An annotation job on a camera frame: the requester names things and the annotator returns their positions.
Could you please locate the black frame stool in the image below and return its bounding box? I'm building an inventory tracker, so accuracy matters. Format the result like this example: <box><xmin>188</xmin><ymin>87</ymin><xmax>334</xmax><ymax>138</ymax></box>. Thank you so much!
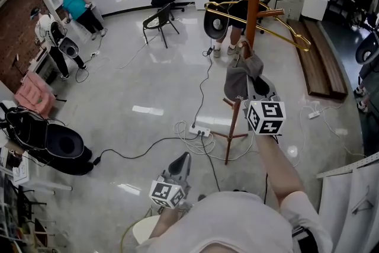
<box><xmin>17</xmin><ymin>186</ymin><xmax>59</xmax><ymax>250</ymax></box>

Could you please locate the white table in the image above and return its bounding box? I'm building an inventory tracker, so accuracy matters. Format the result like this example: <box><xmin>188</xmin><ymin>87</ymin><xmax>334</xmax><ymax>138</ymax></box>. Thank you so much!
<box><xmin>13</xmin><ymin>153</ymin><xmax>73</xmax><ymax>196</ymax></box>

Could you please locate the white metal shelving unit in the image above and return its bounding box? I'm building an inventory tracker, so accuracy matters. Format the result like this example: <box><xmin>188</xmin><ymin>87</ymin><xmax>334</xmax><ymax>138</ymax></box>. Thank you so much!
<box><xmin>0</xmin><ymin>79</ymin><xmax>33</xmax><ymax>253</ymax></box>

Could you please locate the person's right forearm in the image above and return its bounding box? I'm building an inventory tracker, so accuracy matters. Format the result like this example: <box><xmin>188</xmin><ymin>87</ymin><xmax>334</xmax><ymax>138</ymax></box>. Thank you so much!
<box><xmin>253</xmin><ymin>133</ymin><xmax>306</xmax><ymax>213</ymax></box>

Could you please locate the long white cable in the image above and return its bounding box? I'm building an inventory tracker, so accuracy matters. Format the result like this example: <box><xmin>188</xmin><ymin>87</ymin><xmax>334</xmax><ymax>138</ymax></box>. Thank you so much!
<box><xmin>291</xmin><ymin>100</ymin><xmax>368</xmax><ymax>168</ymax></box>

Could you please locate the gold metal clothes hanger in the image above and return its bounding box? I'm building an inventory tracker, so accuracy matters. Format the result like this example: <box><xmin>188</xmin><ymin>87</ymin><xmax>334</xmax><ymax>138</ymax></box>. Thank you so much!
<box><xmin>204</xmin><ymin>0</ymin><xmax>312</xmax><ymax>53</ymax></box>

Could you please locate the grey cloth garment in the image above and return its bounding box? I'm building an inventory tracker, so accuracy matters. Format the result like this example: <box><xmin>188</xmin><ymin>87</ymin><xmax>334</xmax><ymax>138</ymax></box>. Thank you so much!
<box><xmin>223</xmin><ymin>39</ymin><xmax>265</xmax><ymax>102</ymax></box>

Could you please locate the black low-back office chair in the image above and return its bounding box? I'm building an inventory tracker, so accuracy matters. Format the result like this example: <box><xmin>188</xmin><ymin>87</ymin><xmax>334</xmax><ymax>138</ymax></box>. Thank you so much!
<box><xmin>256</xmin><ymin>0</ymin><xmax>272</xmax><ymax>35</ymax></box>

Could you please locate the coiled white cable bundle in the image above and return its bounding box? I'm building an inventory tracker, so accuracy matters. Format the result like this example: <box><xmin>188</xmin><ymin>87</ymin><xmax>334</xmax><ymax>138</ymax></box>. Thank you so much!
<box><xmin>174</xmin><ymin>120</ymin><xmax>255</xmax><ymax>161</ymax></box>

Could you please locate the black cable with adapter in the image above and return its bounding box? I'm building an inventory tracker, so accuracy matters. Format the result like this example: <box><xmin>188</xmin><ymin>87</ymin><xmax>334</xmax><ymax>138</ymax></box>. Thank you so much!
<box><xmin>93</xmin><ymin>134</ymin><xmax>196</xmax><ymax>166</ymax></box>

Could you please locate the white box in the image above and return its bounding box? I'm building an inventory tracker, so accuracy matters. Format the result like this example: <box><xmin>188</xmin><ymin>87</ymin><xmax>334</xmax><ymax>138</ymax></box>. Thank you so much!
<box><xmin>300</xmin><ymin>0</ymin><xmax>329</xmax><ymax>21</ymax></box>

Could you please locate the black desk lamp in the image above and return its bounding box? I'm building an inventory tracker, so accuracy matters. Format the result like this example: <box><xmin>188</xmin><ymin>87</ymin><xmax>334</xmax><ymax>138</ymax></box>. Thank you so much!
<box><xmin>12</xmin><ymin>53</ymin><xmax>22</xmax><ymax>76</ymax></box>

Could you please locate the thin white cable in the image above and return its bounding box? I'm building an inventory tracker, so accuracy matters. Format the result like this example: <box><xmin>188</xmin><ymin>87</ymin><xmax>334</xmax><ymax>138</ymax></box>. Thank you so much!
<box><xmin>75</xmin><ymin>35</ymin><xmax>162</xmax><ymax>84</ymax></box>

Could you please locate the person's white shirt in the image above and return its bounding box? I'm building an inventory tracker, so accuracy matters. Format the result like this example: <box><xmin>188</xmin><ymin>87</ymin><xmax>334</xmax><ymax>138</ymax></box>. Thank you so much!
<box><xmin>134</xmin><ymin>191</ymin><xmax>334</xmax><ymax>253</ymax></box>

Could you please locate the white desk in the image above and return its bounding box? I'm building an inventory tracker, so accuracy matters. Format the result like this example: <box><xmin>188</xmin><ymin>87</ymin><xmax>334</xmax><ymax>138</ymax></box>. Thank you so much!
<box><xmin>28</xmin><ymin>49</ymin><xmax>59</xmax><ymax>84</ymax></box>

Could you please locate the person's left forearm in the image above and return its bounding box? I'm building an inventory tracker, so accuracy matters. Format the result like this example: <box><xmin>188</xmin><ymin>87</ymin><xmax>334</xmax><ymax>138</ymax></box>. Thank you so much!
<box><xmin>147</xmin><ymin>206</ymin><xmax>186</xmax><ymax>245</ymax></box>

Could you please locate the black plastic chair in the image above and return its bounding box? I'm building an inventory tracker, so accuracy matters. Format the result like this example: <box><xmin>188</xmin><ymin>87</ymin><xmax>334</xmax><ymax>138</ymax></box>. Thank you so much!
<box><xmin>142</xmin><ymin>2</ymin><xmax>181</xmax><ymax>49</ymax></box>

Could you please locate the large white power strip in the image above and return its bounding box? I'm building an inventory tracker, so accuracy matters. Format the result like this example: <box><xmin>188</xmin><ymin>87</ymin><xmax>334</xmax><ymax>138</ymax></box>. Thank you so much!
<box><xmin>188</xmin><ymin>124</ymin><xmax>212</xmax><ymax>138</ymax></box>

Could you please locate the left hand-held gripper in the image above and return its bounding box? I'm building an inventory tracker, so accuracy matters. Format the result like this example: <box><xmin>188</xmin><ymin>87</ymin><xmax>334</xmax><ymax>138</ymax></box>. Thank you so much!
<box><xmin>149</xmin><ymin>152</ymin><xmax>192</xmax><ymax>210</ymax></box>

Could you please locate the wooden step platform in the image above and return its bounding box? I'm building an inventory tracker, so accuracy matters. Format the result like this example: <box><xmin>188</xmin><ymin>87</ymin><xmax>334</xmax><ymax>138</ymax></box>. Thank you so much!
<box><xmin>285</xmin><ymin>19</ymin><xmax>349</xmax><ymax>101</ymax></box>

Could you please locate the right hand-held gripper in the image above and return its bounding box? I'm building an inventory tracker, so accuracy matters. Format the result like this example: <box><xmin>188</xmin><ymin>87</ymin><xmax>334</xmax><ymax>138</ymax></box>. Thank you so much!
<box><xmin>242</xmin><ymin>74</ymin><xmax>287</xmax><ymax>136</ymax></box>

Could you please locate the grey clothes hanger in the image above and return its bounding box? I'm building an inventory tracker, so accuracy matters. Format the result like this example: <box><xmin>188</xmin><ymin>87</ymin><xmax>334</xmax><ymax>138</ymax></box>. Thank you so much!
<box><xmin>351</xmin><ymin>185</ymin><xmax>376</xmax><ymax>214</ymax></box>

